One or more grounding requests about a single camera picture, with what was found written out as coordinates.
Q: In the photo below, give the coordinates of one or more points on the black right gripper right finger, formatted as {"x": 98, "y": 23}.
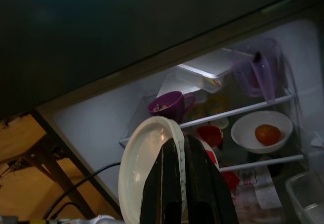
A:
{"x": 202, "y": 183}

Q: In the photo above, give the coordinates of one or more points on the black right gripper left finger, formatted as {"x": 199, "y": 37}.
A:
{"x": 164, "y": 183}

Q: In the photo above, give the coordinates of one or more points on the white red-print lidded cup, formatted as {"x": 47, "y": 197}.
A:
{"x": 144, "y": 153}

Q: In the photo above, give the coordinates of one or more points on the white-trim glass fridge shelf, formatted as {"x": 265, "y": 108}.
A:
{"x": 240, "y": 110}
{"x": 265, "y": 161}

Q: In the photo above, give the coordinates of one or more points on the grey two-door fridge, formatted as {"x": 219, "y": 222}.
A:
{"x": 101, "y": 123}

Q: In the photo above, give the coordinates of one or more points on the grey fridge freezer door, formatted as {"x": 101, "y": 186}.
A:
{"x": 101, "y": 32}

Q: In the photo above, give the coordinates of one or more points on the red white food package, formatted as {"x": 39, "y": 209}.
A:
{"x": 240, "y": 177}

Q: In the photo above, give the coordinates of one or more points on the red plastic cup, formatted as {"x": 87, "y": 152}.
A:
{"x": 208, "y": 134}

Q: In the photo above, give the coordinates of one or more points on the white bowl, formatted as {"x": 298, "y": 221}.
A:
{"x": 243, "y": 130}

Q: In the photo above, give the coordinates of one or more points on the purple plastic cup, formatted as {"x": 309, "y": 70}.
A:
{"x": 169, "y": 105}

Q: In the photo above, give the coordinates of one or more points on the yellow food pack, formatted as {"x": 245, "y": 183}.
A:
{"x": 215, "y": 105}

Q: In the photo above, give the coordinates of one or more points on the red tomato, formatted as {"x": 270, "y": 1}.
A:
{"x": 267, "y": 135}

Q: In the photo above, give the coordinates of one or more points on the translucent purple basket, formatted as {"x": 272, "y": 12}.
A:
{"x": 253, "y": 77}

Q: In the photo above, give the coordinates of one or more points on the clear white-lid food container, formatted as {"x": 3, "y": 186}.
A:
{"x": 212, "y": 64}

